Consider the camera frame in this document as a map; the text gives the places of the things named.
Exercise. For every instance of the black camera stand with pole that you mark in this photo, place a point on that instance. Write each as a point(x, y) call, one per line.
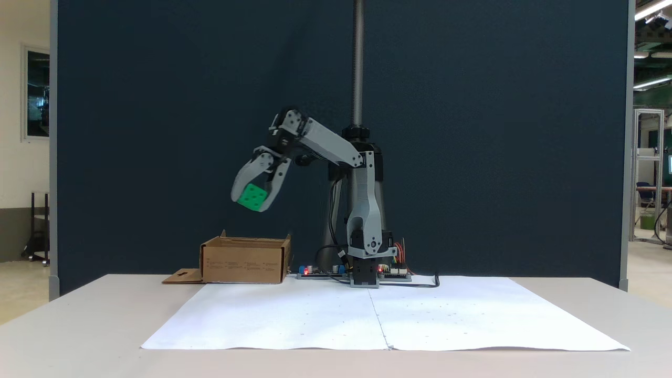
point(357, 63)

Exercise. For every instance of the aluminium frame rack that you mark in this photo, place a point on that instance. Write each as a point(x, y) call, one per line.
point(651, 157)

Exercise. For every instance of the ceiling strip light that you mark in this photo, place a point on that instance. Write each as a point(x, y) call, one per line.
point(651, 9)

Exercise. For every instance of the black wheeled cart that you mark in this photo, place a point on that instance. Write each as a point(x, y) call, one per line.
point(39, 231)

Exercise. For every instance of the dark blue partition panel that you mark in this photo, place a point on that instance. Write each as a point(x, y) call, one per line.
point(157, 131)

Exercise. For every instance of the framed wall window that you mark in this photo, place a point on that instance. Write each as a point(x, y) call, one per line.
point(38, 94)

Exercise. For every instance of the brown cardboard box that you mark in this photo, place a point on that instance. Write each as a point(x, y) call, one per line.
point(241, 265)

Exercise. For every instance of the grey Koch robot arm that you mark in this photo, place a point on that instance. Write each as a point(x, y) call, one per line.
point(367, 210)

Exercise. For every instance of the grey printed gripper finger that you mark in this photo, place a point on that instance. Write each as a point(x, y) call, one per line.
point(279, 178)
point(247, 176)

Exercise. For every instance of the blue circuit board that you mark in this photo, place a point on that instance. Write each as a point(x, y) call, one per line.
point(320, 272)

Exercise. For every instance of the green dice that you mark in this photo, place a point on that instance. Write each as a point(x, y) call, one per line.
point(253, 197)

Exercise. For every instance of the white paper sheet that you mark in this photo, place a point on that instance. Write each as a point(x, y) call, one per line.
point(525, 320)
point(262, 320)

